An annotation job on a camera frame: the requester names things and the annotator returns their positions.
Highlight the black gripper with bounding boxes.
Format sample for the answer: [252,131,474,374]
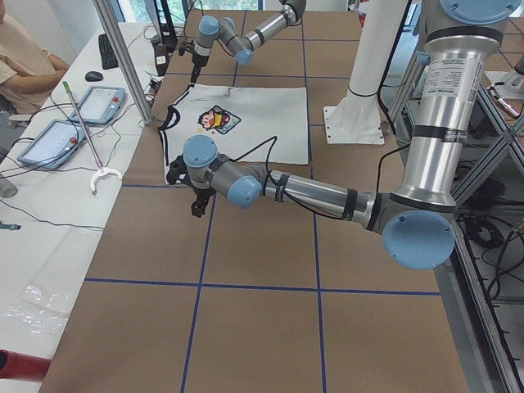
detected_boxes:
[191,187,215,217]
[190,55,208,84]

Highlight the grey t-shirt with cartoon print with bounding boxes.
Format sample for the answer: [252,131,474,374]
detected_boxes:
[158,84,309,173]

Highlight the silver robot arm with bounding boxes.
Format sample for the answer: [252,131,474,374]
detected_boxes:
[190,0,306,84]
[183,1,517,269]

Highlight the black keyboard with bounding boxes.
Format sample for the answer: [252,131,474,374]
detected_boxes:
[98,34,119,70]

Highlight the white reacher grabber stick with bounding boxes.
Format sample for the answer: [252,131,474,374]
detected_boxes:
[62,81,123,196]

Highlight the black computer mouse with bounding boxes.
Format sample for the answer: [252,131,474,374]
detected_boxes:
[84,70,104,82]

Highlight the far blue teach pendant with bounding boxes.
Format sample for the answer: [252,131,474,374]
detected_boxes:
[75,86,126,126]

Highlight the blue teach pendant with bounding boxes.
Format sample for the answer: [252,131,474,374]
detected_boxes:
[17,120,85,169]
[75,86,126,126]

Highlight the near blue teach pendant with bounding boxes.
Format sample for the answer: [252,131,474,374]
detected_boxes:
[17,120,85,169]

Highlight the seated person beige shirt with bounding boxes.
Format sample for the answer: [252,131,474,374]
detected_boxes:
[1,2,69,115]

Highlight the clear plastic bag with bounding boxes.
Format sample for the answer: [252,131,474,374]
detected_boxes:
[1,282,71,336]

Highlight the red cylinder object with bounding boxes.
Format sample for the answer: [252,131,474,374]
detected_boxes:
[1,350,52,382]

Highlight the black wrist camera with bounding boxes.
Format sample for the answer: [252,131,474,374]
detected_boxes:
[178,39,194,56]
[165,155,192,186]

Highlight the aluminium frame post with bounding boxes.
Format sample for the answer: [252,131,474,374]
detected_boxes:
[93,0,153,125]

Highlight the white camera stand column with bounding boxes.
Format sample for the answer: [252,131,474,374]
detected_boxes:
[323,0,410,145]

